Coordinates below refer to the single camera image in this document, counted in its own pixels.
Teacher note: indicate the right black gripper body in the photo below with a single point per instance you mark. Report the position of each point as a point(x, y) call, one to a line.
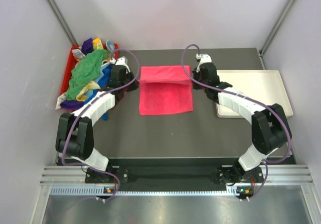
point(197, 76)

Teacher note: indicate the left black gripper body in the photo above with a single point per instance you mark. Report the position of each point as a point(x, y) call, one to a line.
point(129, 78)

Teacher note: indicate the pink towel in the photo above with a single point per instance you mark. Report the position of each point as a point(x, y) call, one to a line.
point(165, 90)

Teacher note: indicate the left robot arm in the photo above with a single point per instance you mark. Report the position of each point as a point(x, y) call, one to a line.
point(75, 130)

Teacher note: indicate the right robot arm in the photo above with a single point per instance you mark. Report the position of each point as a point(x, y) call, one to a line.
point(269, 126)

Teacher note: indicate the blue towel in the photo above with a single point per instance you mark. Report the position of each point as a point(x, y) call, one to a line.
point(106, 75)

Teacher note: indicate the green towel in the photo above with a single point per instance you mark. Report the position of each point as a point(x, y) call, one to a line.
point(87, 70)

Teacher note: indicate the yellow patterned towel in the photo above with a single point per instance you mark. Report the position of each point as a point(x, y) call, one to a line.
point(97, 44)

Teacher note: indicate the purple towel back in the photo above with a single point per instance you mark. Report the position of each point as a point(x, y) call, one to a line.
point(87, 46)

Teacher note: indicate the purple towel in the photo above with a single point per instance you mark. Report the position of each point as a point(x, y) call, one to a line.
point(71, 104)
point(87, 46)

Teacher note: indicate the white patterned towel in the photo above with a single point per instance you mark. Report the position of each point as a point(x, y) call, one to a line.
point(78, 54)

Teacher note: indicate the red plastic bin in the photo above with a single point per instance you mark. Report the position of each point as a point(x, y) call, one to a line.
point(71, 64)

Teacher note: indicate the purple towel front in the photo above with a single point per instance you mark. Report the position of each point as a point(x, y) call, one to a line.
point(71, 104)

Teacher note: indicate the white plastic tray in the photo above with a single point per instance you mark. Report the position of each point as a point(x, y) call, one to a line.
point(265, 86)

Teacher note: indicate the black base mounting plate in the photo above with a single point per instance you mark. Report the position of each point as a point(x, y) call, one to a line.
point(180, 174)

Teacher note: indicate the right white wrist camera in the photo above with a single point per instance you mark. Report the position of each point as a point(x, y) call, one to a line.
point(202, 59)

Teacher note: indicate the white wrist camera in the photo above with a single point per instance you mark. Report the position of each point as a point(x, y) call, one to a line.
point(122, 61)
point(202, 59)

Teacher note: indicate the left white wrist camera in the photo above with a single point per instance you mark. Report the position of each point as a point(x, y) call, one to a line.
point(122, 61)

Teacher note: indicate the aluminium frame rail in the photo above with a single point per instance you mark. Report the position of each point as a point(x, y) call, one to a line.
point(76, 180)

